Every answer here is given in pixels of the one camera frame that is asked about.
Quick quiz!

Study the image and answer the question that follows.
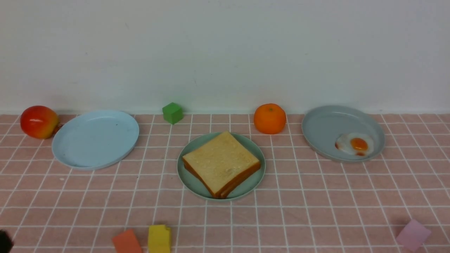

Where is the toast slice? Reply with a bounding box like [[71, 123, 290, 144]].
[[178, 162, 266, 202], [180, 131, 263, 196]]

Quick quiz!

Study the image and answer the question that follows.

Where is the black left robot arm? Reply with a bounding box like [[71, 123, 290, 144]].
[[0, 229, 14, 253]]

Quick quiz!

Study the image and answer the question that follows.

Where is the orange fruit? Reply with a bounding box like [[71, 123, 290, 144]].
[[253, 103, 287, 135]]

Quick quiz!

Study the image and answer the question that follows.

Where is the green cube block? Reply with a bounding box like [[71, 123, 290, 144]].
[[162, 102, 184, 125]]

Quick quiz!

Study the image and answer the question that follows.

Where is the green round plate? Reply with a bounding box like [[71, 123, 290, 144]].
[[177, 131, 266, 202]]

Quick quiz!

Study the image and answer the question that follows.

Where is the grey blue plate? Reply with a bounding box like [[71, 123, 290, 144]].
[[302, 105, 385, 163]]

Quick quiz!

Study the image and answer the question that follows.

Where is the pink checkered tablecloth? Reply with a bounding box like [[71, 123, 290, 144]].
[[0, 114, 450, 253]]

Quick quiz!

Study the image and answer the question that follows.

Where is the yellow block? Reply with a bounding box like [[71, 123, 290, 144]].
[[147, 225, 172, 253]]

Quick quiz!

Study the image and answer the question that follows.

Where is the right fried egg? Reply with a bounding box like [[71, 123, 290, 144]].
[[335, 132, 375, 156]]

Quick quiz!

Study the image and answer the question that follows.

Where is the light blue plate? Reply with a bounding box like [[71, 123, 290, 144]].
[[52, 110, 140, 171]]

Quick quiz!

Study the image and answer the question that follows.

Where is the orange block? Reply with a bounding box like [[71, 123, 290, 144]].
[[111, 229, 143, 253]]

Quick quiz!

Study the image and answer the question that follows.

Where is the red yellow apple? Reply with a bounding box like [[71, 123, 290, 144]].
[[20, 105, 63, 140]]

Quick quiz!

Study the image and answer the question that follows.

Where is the pink block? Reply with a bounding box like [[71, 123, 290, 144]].
[[396, 219, 432, 253]]

